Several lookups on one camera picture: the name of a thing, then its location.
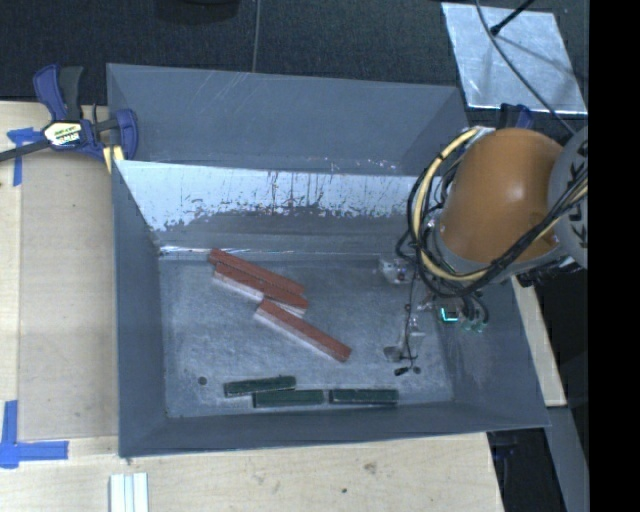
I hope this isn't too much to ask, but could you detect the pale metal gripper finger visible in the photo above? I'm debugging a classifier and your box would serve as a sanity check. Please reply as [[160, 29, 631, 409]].
[[383, 329, 428, 363], [378, 256, 419, 287]]

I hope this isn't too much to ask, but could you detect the dark green flat block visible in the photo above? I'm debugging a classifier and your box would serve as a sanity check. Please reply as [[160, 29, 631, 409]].
[[327, 387, 401, 407], [222, 375, 298, 399], [251, 388, 327, 409]]

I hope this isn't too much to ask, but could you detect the red-brown flat block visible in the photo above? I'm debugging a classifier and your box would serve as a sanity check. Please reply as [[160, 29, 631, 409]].
[[253, 298, 353, 364], [211, 262, 310, 317], [208, 247, 307, 296]]

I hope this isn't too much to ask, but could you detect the grey metal bin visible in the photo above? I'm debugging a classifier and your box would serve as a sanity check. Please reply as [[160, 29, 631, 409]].
[[105, 62, 552, 459]]

